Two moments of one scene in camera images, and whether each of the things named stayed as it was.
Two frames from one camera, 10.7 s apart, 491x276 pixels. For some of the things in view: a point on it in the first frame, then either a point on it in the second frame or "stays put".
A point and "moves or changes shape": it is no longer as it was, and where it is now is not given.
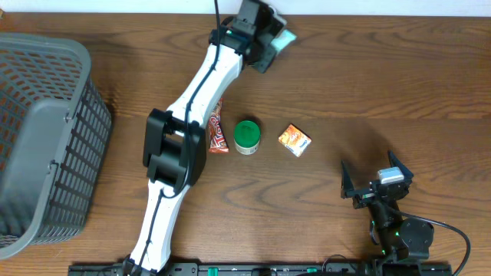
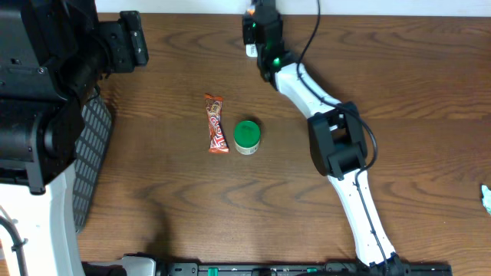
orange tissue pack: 294,139 moves or changes shape
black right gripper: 364,196 → 248,29
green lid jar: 247,135 stays put
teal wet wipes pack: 284,40 → 486,198
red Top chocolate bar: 217,140 stays put
